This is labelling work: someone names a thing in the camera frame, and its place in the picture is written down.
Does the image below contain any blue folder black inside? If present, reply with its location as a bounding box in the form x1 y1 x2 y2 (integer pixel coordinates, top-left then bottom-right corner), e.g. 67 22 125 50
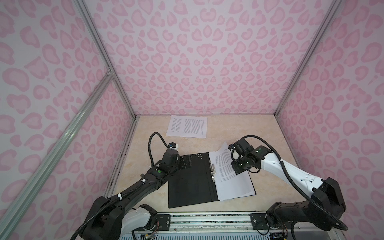
167 152 257 209

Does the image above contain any printed paper sheet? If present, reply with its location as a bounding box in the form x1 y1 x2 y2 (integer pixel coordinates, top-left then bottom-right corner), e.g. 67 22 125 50
209 143 256 201

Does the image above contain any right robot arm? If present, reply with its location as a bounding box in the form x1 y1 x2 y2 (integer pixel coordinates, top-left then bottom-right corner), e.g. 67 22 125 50
229 137 348 231

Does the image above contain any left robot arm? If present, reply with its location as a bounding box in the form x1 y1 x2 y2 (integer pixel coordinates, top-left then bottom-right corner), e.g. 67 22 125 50
71 148 192 240

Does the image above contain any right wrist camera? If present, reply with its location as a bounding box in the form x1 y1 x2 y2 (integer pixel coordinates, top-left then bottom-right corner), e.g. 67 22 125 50
228 143 238 152

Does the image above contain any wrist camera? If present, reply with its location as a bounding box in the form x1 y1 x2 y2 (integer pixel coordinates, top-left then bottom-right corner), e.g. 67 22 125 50
228 143 238 152
168 142 179 150

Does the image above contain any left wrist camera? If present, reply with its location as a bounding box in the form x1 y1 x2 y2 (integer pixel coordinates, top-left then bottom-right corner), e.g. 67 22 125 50
168 142 179 150

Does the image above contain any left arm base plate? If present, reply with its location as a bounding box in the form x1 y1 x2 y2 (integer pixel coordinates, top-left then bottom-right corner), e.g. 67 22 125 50
143 214 171 232

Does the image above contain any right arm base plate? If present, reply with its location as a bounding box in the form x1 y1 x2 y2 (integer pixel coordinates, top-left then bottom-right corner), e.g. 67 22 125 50
250 213 283 232

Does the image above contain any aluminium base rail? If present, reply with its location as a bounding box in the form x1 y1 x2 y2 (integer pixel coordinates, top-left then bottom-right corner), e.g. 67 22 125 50
118 207 345 240

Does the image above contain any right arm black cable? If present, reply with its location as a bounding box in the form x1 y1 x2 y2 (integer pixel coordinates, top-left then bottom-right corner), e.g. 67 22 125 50
239 134 349 232

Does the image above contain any right corner aluminium post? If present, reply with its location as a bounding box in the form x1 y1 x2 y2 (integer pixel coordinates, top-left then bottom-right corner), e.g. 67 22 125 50
274 0 345 119

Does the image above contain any corner aluminium post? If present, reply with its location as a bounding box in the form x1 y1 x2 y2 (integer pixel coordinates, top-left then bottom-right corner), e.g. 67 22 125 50
74 0 137 120
274 0 345 119

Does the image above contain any diagonal aluminium frame bar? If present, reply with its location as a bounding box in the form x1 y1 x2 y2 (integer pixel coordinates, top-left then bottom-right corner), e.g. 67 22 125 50
1 73 114 240

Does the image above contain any left corner aluminium post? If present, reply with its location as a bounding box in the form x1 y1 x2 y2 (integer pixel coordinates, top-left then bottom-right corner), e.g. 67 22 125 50
74 0 137 120

